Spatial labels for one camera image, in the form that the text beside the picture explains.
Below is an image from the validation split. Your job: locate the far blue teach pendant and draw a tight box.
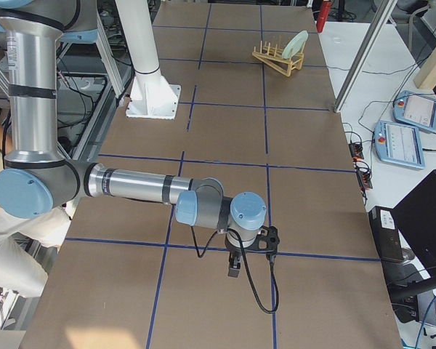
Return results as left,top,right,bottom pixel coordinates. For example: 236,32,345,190
393,90,436,132

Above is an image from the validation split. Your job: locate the black computer box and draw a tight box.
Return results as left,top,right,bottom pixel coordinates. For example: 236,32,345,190
368,206,415,264

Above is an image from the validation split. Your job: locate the black monitor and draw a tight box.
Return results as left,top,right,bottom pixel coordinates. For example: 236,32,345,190
392,169,436,275

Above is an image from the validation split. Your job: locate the orange black connector block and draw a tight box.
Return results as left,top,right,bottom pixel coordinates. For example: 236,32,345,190
349,142,364,161

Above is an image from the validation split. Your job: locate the wooden dish rack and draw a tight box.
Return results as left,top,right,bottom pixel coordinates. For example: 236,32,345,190
251,41,305,77

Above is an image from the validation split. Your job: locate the aluminium frame post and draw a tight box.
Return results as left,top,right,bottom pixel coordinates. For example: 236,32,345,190
334,0,397,113

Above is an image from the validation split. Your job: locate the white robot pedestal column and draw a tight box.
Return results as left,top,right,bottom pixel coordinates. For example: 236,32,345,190
116,0,181,120

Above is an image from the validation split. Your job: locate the light green plate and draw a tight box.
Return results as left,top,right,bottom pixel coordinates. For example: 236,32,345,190
281,31,308,60

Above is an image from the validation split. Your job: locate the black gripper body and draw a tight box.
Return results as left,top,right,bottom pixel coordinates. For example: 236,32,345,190
225,231,246,262

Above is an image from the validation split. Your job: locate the red cylinder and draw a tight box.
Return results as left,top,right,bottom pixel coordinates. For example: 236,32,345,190
316,0,332,33

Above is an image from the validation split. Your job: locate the blue teach pendant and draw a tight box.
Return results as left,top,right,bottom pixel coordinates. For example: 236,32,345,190
393,90,436,132
374,120,425,169

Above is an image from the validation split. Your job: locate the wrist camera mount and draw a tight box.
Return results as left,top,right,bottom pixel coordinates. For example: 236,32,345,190
246,226,280,256

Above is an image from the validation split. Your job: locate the near blue teach pendant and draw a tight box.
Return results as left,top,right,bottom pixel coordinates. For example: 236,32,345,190
374,120,425,169

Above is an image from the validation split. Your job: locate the person in beige clothes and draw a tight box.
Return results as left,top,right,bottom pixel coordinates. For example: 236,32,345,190
0,124,70,298

